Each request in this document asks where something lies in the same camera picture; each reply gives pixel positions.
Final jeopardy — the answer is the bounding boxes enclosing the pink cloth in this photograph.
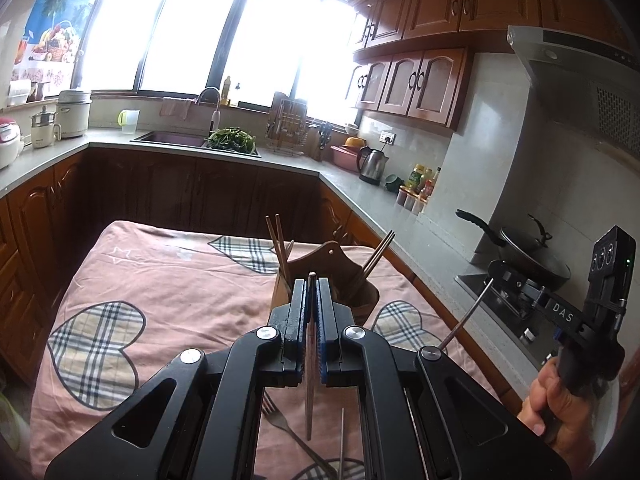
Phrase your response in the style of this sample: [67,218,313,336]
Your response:
[160,97,193,121]

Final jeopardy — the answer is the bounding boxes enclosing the black wok with lid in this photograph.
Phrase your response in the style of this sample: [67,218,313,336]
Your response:
[455,208,572,291]

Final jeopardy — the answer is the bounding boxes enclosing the green leafy vegetables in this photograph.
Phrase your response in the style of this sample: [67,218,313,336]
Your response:
[206,127,258,153]

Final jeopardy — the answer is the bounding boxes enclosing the pink white rice cooker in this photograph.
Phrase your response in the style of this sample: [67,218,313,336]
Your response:
[0,116,25,170]

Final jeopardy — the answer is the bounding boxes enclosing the wooden wall cabinets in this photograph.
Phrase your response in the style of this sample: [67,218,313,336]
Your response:
[350,0,640,133]

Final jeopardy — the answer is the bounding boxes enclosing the grey kitchen countertop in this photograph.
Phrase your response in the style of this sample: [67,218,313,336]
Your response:
[0,127,541,401]

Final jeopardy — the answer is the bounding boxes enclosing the pink plaid-heart tablecloth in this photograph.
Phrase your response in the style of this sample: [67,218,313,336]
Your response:
[30,220,501,480]

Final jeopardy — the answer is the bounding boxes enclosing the pale wooden chopstick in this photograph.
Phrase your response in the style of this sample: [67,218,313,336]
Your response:
[305,271,317,441]

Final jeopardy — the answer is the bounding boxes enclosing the gas stove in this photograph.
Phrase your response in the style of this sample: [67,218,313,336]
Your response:
[455,260,571,366]

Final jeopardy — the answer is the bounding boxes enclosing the kitchen sink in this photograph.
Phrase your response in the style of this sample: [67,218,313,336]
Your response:
[131,130,208,148]

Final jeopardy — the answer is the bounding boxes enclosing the steel electric kettle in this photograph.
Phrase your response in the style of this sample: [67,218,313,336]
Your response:
[356,146,391,186]

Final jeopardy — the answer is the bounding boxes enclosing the kitchen faucet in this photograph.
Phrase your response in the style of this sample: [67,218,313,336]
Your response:
[196,86,222,138]

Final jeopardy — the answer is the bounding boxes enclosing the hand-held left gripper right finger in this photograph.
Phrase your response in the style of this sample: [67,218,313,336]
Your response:
[315,279,573,480]

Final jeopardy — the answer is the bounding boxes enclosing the metal fork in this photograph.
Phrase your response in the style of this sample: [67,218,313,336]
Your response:
[261,391,341,480]

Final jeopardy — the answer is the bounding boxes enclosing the range hood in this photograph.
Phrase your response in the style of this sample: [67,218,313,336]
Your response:
[507,25,640,161]

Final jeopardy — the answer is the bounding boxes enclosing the wooden utensil holder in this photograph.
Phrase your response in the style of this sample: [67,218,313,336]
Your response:
[270,240,381,327]

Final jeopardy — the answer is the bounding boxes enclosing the person's right hand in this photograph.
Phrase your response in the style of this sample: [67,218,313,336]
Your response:
[516,356,621,461]

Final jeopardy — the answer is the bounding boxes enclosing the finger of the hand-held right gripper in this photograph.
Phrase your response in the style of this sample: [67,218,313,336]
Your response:
[484,259,547,318]

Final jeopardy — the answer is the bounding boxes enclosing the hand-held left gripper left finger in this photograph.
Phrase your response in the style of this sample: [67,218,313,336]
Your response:
[44,279,310,480]

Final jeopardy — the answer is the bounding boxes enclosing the white blender jug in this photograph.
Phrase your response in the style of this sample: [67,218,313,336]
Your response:
[29,105,63,150]

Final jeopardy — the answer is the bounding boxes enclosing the kitchen window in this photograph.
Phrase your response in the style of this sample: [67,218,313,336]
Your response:
[80,0,361,111]

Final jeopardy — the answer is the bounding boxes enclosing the pink plastic tub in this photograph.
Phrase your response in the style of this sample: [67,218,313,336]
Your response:
[331,145,366,170]

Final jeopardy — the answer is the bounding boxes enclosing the fruit wall poster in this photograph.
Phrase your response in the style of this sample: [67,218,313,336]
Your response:
[12,0,108,83]

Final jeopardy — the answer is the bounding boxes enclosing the metal dish rack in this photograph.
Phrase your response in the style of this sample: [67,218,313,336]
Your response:
[265,91,308,156]

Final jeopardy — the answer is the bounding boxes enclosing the wooden base cabinets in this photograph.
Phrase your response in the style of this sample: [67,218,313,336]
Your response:
[0,147,416,386]

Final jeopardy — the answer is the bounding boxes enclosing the seasoning jar set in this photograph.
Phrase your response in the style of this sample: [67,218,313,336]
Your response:
[396,186,432,215]

